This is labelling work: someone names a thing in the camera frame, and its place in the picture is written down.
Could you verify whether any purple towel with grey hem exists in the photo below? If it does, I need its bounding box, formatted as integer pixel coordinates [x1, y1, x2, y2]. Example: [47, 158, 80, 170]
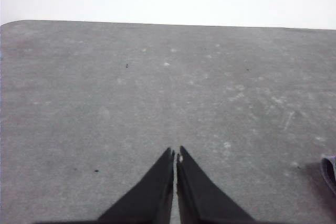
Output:
[321, 155, 336, 191]

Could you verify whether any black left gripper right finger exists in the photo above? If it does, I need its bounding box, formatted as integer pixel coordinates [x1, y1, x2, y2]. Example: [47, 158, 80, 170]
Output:
[176, 145, 257, 224]

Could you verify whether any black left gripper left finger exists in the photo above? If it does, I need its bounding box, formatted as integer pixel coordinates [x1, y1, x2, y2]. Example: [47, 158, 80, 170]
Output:
[97, 147, 176, 224]

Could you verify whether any grey table cloth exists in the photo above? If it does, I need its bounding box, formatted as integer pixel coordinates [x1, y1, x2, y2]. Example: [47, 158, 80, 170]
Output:
[0, 19, 336, 224]

